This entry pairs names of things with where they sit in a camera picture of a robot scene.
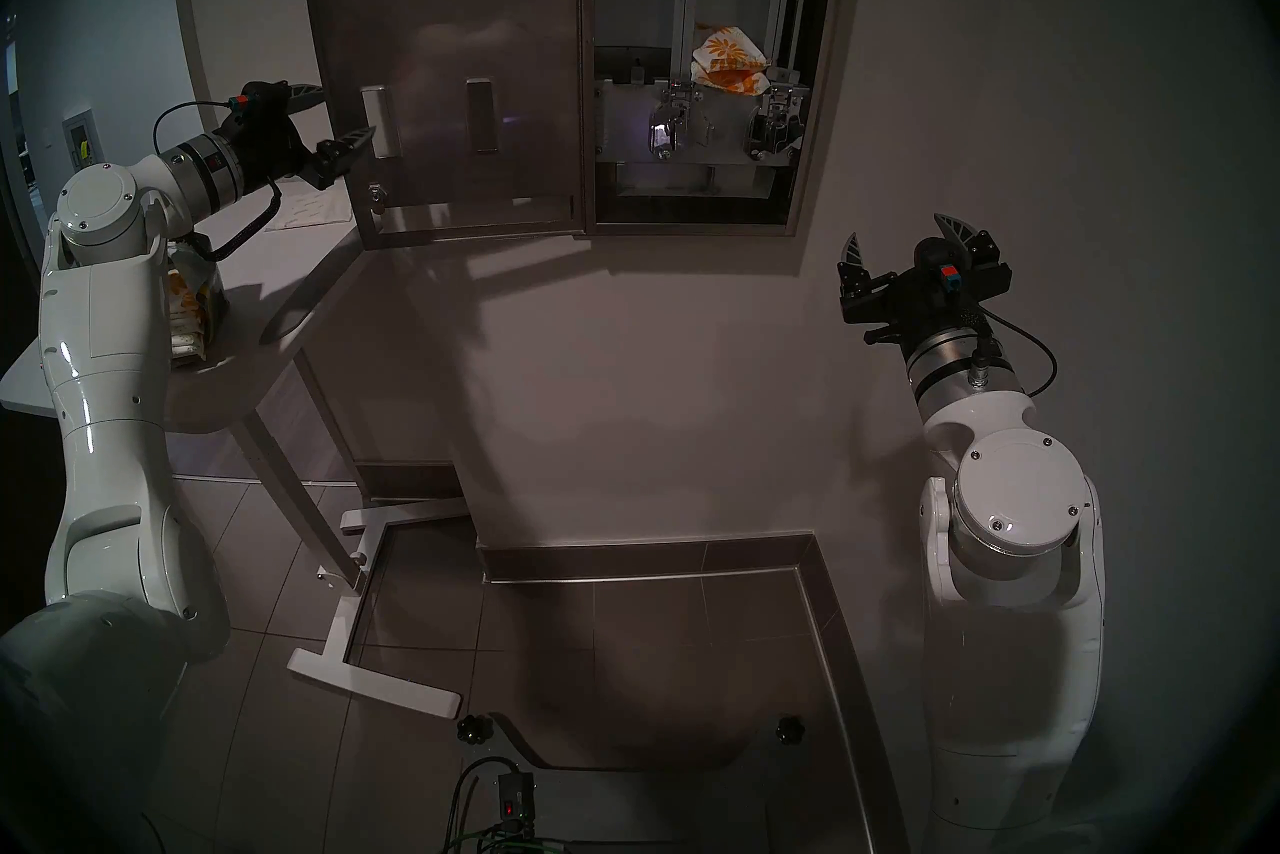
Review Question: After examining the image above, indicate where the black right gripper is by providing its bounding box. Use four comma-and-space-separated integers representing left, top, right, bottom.
838, 213, 1013, 349

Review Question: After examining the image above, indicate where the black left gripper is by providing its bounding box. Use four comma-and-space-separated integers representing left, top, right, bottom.
230, 83, 379, 191

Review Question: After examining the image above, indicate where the stainless steel dispenser door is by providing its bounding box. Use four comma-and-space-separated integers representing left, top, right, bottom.
295, 0, 591, 251

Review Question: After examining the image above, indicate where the white pad with orange flower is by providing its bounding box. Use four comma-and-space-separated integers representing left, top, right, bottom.
692, 23, 771, 78

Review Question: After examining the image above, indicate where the dark robot base platform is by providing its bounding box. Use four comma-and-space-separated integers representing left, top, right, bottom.
490, 712, 861, 854

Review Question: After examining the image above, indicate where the stack of white wrapped pads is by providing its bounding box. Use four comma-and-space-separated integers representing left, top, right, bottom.
168, 267, 216, 361

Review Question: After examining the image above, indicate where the flat white wrapped pad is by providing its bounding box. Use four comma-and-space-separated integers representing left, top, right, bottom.
272, 191, 354, 233

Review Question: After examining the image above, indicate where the chrome tampon dispensing mechanism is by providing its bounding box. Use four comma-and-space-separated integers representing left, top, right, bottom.
742, 84, 810, 164

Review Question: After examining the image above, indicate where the white table with legs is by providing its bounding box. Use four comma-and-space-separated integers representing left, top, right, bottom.
0, 180, 471, 723

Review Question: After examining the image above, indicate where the black yellow pad package bag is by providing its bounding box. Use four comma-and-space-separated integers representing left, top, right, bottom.
165, 234, 233, 371

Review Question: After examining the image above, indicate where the orange white pad packet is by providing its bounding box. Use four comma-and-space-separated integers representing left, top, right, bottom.
694, 65, 774, 96

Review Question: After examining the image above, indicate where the chrome pad dispensing mechanism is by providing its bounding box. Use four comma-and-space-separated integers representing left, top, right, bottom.
648, 84, 714, 161

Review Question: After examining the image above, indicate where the black power box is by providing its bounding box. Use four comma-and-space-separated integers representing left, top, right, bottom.
497, 770, 537, 838

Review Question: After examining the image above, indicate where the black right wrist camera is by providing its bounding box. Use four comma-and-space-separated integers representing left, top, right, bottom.
914, 237, 967, 295

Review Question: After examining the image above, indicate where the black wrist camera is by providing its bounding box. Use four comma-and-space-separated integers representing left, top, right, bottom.
228, 81, 291, 125
914, 237, 967, 295

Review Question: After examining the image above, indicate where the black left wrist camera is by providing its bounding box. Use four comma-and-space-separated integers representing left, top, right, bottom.
228, 81, 291, 125

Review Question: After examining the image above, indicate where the thick black left gripper cable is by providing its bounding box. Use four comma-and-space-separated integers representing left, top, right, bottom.
195, 180, 281, 263

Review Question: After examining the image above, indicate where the thin black left camera cable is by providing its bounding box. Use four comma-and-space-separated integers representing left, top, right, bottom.
153, 100, 236, 158

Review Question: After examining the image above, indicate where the grey door frame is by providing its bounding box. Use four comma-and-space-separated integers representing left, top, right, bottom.
168, 0, 237, 189

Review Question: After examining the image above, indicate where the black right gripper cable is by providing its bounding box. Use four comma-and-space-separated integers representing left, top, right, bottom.
975, 310, 1058, 400

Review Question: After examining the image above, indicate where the wall fire extinguisher cabinet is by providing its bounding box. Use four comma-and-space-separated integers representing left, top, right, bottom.
62, 109, 107, 171

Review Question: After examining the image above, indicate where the green and black cable bundle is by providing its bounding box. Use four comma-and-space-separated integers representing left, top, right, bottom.
440, 755, 521, 854

